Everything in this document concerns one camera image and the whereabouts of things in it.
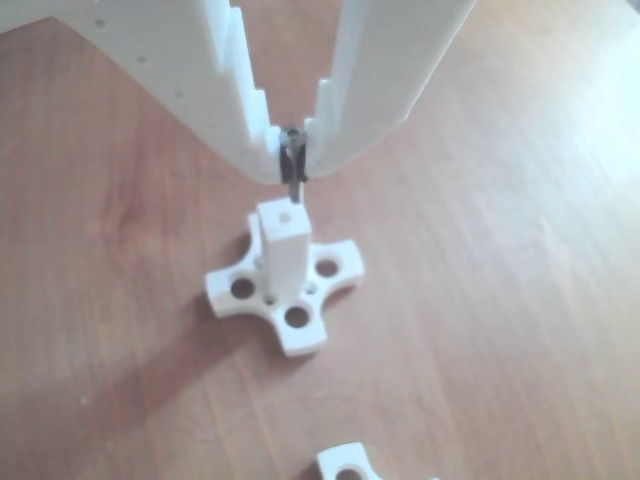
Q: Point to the white cross-base post stand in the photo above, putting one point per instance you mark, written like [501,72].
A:
[282,250]
[340,452]

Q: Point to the silver metal screw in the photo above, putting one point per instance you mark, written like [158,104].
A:
[295,192]

